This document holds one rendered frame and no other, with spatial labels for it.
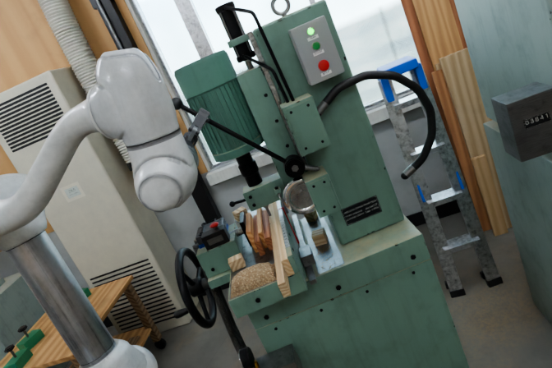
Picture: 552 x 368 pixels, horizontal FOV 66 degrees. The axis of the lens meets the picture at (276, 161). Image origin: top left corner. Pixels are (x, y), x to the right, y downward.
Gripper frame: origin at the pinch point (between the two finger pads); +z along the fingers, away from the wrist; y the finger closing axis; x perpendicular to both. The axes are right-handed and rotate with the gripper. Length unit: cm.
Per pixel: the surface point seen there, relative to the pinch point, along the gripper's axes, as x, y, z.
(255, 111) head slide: -12.9, 12.9, 17.0
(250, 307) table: -35.2, -31.2, -9.0
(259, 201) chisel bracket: -28.5, -12.8, 20.4
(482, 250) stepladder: -145, 1, 67
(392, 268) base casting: -70, -7, 2
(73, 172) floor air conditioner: 53, -88, 142
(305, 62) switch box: -17.1, 32.1, 6.9
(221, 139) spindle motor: -7.8, 0.6, 15.9
